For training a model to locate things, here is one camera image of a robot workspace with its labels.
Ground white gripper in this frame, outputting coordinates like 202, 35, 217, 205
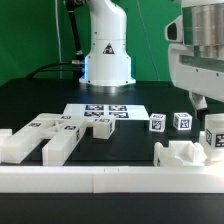
168, 43, 224, 120

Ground white chair seat part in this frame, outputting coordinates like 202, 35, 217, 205
153, 139, 224, 167

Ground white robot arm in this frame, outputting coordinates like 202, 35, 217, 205
80, 0, 224, 111

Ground white chair back part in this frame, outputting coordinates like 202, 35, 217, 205
0, 113, 96, 166

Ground white tagged cube right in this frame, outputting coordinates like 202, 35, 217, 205
173, 112, 192, 130

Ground white tagged cube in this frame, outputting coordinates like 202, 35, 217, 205
173, 112, 192, 130
149, 113, 166, 132

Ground white right fence bar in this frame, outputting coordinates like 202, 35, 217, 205
199, 131, 205, 147

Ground white fence bar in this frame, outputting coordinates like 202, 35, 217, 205
199, 131, 205, 147
0, 166, 224, 193

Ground white tagged cube left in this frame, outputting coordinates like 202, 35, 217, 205
149, 113, 166, 132

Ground white fiducial marker sheet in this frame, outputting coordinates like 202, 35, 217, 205
63, 104, 149, 120

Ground white front fence bar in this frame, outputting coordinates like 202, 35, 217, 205
0, 166, 224, 193

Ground white left fence block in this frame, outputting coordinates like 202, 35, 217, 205
0, 129, 12, 146

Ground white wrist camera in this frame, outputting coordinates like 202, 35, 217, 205
165, 16, 183, 43

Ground black cable bundle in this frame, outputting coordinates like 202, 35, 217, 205
25, 0, 86, 80

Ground white thin cable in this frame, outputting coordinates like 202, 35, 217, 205
54, 0, 64, 63

